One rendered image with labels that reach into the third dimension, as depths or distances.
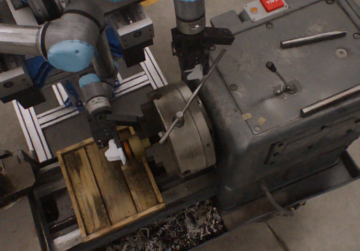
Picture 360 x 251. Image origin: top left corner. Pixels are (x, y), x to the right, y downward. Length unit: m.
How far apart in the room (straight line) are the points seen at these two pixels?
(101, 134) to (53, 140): 1.08
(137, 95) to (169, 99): 1.20
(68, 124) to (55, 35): 1.29
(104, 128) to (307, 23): 0.75
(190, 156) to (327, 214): 1.37
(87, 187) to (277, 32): 0.87
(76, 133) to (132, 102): 0.36
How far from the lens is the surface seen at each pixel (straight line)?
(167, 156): 1.42
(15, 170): 1.61
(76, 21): 1.31
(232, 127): 1.30
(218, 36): 1.16
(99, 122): 1.51
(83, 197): 1.65
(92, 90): 1.54
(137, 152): 1.42
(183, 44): 1.13
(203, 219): 1.88
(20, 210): 1.61
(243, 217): 1.94
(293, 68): 1.41
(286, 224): 2.53
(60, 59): 1.30
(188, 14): 1.05
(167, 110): 1.33
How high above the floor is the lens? 2.42
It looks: 64 degrees down
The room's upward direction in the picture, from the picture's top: 5 degrees counter-clockwise
